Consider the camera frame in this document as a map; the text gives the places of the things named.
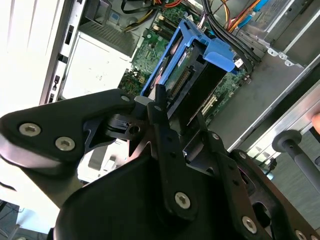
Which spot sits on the hard disk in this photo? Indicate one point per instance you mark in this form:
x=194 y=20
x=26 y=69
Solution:
x=185 y=65

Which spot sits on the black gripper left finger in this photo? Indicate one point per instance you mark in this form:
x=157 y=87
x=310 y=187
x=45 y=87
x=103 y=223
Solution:
x=62 y=117

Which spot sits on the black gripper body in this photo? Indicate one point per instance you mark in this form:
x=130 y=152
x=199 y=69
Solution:
x=120 y=205

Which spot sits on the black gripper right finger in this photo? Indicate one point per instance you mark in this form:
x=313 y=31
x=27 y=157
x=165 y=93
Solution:
x=240 y=185

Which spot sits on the person bare hand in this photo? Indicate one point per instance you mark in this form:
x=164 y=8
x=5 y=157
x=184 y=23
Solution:
x=316 y=124

